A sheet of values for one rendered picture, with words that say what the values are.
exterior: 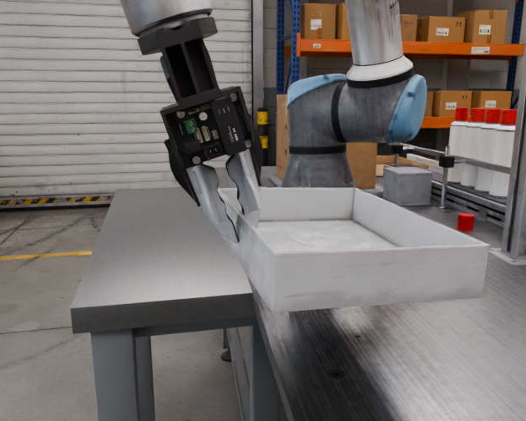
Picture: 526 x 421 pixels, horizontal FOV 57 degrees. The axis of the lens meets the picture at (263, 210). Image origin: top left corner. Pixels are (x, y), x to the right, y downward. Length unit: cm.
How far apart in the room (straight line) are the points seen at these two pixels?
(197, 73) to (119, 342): 46
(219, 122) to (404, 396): 32
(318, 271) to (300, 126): 58
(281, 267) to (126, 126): 477
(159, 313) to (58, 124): 455
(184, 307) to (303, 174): 37
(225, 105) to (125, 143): 474
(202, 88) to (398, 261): 22
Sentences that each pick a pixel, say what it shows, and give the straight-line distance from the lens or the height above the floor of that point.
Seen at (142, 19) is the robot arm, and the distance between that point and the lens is 44.
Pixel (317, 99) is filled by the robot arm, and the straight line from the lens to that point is 94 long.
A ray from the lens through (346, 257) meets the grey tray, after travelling 41.
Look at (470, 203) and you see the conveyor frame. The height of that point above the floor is 86.
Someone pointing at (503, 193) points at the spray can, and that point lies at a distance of 128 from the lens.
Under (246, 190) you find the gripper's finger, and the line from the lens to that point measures 49.
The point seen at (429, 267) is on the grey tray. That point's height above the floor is 97.
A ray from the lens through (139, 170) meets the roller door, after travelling 517.
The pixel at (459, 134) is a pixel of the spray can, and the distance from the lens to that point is 142.
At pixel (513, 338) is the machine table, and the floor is 83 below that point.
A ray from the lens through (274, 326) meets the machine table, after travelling 64.
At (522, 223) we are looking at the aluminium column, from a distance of 96.
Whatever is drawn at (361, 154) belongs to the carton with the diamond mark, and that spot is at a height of 95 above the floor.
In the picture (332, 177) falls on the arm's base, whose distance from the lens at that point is 94.
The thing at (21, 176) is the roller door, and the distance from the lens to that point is 533.
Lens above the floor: 112
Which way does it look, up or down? 13 degrees down
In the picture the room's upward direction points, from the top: straight up
